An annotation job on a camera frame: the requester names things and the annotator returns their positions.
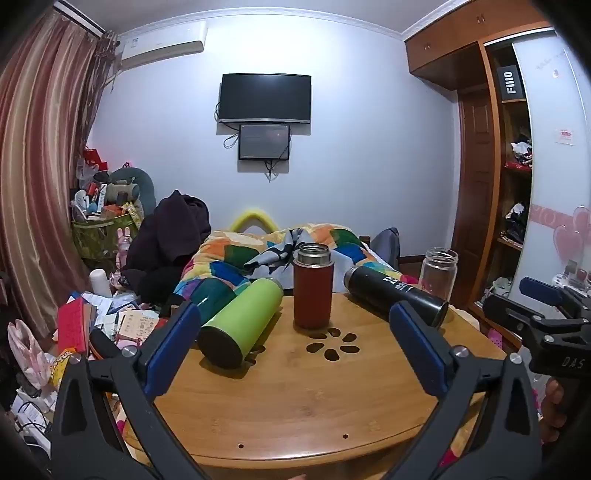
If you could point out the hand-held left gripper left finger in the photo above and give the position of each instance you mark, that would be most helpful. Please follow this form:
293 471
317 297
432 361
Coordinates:
170 353

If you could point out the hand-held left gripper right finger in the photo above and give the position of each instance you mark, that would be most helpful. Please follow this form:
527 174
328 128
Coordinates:
419 353

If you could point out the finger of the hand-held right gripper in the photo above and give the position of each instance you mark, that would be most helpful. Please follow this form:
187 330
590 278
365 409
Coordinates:
540 287
512 311

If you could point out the red thermos cup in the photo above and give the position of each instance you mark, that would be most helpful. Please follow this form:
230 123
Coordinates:
313 295

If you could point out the black thermos cup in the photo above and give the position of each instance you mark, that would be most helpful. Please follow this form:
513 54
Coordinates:
392 288

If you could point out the green thermos cup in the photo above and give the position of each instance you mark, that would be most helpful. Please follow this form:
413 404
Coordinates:
240 318

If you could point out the person's right hand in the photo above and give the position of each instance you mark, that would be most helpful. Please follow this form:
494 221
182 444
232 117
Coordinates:
554 406

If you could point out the clear glass bottle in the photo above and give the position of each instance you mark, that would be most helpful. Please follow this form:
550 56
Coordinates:
438 277

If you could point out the white plastic bottle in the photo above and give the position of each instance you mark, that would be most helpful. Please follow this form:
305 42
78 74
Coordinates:
100 282

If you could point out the red book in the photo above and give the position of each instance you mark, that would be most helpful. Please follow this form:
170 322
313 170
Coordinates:
73 325

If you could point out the grey cloth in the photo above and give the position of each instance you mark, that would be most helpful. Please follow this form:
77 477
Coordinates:
387 247

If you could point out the colourful patchwork blanket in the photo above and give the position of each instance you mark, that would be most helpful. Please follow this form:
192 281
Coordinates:
231 258

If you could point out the pink rabbit toy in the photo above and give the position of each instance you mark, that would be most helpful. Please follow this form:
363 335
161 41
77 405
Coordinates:
123 249

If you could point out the wooden door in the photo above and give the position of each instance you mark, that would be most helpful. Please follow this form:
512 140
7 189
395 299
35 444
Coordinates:
475 184

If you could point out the dark jacket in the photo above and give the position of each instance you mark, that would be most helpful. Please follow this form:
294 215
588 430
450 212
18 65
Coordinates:
171 230

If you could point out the green storage bag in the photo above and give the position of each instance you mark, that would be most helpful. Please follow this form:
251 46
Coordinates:
99 235

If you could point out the pale pink plush toy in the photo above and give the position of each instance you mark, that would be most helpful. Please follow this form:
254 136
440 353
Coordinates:
27 355

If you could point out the wooden wardrobe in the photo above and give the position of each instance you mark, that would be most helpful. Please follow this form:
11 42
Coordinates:
508 138

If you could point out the yellow foam cushion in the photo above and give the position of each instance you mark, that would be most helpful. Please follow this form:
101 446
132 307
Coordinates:
253 217

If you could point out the grey plush toy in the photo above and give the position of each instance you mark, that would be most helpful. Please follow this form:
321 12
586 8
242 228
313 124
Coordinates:
131 182

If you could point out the black box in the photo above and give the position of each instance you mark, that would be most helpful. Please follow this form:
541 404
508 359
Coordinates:
508 83

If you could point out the striped brown curtain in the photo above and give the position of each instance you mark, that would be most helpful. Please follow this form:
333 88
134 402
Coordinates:
41 161

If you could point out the white air conditioner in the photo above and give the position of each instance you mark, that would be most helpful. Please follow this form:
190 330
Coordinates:
159 46

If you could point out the small black wall monitor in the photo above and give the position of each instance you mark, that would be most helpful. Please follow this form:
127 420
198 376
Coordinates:
264 141

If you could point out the black wall television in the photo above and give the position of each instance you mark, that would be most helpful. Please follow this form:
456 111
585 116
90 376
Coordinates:
264 98

